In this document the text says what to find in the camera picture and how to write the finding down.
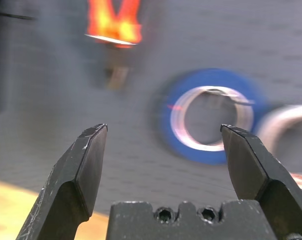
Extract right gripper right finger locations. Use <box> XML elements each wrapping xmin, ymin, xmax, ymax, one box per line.
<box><xmin>220</xmin><ymin>123</ymin><xmax>302</xmax><ymax>240</ymax></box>

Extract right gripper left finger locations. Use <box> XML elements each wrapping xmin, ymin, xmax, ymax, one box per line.
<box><xmin>14</xmin><ymin>123</ymin><xmax>109</xmax><ymax>240</ymax></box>

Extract orange black pliers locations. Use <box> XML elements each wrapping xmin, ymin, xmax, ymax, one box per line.
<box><xmin>84</xmin><ymin>0</ymin><xmax>143</xmax><ymax>91</ymax></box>

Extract white tape roll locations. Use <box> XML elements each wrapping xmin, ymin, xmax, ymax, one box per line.
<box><xmin>255</xmin><ymin>104</ymin><xmax>302</xmax><ymax>161</ymax></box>

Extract blue tape roll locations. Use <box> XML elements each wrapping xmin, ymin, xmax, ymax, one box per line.
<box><xmin>152</xmin><ymin>67</ymin><xmax>270</xmax><ymax>166</ymax></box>

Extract wire hook holding blue tape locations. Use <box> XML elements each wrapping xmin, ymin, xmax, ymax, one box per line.
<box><xmin>203</xmin><ymin>87</ymin><xmax>256</xmax><ymax>106</ymax></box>

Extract grey metal pegboard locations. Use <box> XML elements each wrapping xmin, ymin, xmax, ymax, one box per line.
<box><xmin>0</xmin><ymin>0</ymin><xmax>302</xmax><ymax>216</ymax></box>

